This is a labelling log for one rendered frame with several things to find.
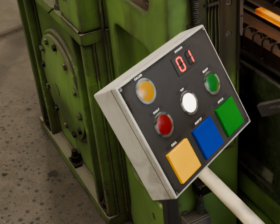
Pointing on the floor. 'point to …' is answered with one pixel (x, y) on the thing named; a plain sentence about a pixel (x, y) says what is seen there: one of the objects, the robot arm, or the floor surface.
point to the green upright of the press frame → (144, 214)
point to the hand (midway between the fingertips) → (273, 107)
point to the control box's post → (170, 211)
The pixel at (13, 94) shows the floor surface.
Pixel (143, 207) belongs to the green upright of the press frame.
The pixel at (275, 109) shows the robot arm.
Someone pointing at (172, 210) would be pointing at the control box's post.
